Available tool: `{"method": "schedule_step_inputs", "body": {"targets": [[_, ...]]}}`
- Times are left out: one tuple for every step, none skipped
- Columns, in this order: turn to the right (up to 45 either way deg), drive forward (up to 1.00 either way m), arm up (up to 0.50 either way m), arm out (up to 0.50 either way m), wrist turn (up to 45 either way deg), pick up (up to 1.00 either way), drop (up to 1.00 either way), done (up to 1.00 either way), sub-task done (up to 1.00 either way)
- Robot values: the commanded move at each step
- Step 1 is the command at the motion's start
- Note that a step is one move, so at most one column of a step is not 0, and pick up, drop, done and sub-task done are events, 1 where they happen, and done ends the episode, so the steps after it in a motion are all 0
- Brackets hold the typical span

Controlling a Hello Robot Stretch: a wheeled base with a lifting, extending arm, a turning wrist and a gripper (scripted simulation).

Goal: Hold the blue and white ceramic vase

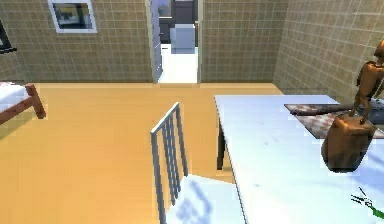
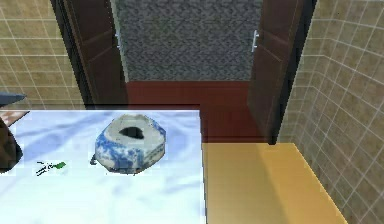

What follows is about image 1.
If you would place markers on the grey slatted chair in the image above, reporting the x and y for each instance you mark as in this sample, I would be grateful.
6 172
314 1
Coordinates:
186 186

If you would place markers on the white cabinet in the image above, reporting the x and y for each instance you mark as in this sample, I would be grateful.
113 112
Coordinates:
182 38

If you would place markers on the white room door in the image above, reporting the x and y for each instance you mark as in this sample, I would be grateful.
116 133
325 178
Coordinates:
155 40

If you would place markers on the white table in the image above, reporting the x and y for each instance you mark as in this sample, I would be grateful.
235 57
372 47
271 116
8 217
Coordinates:
286 166

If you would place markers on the brown checked cloth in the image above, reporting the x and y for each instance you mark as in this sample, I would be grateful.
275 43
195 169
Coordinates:
316 123

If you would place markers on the brown human figure statue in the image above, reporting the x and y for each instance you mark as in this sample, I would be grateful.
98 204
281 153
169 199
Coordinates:
350 140

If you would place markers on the brown wooden bed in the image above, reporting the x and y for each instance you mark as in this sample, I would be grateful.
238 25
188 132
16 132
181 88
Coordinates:
20 101

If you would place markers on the white framed wall picture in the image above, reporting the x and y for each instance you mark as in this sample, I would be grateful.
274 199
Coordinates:
72 15

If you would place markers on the black wall fixture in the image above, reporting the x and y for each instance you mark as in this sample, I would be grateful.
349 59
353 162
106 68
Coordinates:
4 41

